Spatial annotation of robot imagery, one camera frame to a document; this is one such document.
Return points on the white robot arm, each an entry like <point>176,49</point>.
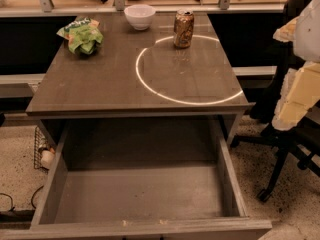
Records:
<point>300,90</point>

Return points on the gold soda can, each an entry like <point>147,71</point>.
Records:
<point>183,28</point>

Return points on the wire mesh basket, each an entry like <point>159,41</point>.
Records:
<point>44,153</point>

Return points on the green chip bag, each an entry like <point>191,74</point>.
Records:
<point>83,35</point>

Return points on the black office chair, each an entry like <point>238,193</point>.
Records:
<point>301,141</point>

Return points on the white ceramic bowl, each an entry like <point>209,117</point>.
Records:
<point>140,16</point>

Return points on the grey top drawer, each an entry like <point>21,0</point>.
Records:
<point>142,179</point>

